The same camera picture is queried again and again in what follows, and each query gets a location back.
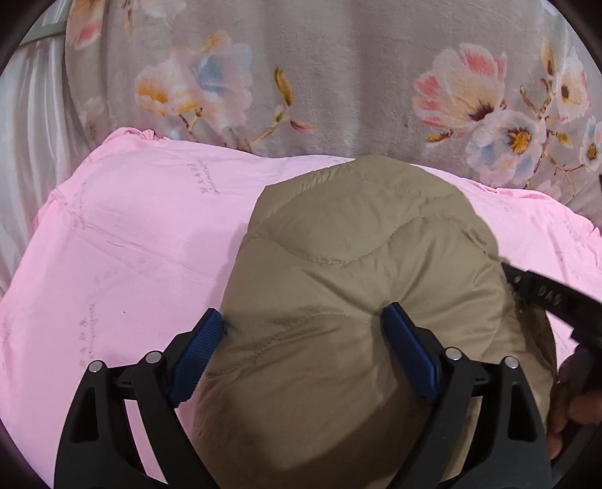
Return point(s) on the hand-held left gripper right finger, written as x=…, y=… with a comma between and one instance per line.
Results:
x=413, y=352

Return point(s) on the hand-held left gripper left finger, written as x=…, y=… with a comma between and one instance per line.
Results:
x=197, y=357

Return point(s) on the khaki puffer jacket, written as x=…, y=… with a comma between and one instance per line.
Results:
x=357, y=291

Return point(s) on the person's right hand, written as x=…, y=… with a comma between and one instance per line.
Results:
x=576, y=390

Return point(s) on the pink bed sheet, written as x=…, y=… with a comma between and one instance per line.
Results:
x=127, y=244

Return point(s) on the white satin cloth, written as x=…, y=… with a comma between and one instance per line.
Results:
x=33, y=141

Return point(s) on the grey floral blanket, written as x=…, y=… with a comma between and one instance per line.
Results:
x=357, y=80

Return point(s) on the grey metal rail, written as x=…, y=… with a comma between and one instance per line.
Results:
x=44, y=29

